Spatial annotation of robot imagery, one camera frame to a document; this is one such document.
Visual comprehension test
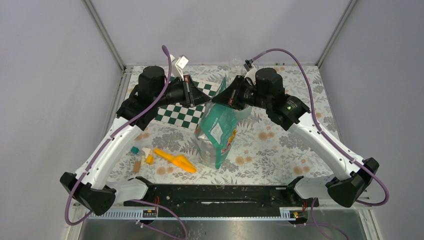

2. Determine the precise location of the teal cube block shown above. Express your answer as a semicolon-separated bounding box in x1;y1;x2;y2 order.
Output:
130;146;140;155

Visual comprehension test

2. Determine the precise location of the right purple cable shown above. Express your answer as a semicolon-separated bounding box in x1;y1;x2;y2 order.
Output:
245;48;390;208

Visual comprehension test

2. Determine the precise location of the yellow toy block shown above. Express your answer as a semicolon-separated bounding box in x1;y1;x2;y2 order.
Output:
145;155;154;165

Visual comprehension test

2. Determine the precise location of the teal double pet feeder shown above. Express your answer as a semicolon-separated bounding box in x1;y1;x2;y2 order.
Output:
234;105;253;122

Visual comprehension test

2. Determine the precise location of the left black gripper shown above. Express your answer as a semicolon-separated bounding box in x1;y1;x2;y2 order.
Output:
154;74;213;109

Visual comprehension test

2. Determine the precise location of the brown wooden block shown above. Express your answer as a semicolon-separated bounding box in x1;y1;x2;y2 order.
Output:
132;161;141;173

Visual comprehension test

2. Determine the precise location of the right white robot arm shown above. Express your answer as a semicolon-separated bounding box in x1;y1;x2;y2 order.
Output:
212;68;380;208

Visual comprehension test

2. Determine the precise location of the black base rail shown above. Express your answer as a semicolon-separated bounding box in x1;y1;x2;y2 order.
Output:
123;177;319;219

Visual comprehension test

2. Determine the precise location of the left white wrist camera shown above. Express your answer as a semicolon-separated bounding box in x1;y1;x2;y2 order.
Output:
170;54;189;80

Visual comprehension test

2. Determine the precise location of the orange plastic scoop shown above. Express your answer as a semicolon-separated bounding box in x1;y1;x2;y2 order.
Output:
153;148;197;173

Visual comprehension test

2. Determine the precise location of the green pet food bag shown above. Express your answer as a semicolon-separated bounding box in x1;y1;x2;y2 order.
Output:
194;76;238;170

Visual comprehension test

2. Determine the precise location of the green white chessboard mat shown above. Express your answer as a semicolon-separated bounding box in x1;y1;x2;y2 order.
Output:
152;80;220;133

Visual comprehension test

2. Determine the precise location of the floral tablecloth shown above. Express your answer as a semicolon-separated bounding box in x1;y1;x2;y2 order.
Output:
108;65;339;185

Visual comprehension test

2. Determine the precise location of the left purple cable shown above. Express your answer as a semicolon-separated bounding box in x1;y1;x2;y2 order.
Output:
63;44;173;227

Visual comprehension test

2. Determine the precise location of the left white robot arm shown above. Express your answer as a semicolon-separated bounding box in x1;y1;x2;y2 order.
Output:
60;66;211;216

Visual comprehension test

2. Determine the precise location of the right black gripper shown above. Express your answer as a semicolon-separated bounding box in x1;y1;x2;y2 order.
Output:
212;75;271;111

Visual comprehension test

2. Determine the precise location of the purple cable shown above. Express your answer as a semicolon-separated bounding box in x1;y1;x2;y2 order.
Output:
245;48;390;208
63;44;173;227

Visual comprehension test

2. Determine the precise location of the white toy piece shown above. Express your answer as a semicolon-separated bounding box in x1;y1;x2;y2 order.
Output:
141;147;153;163

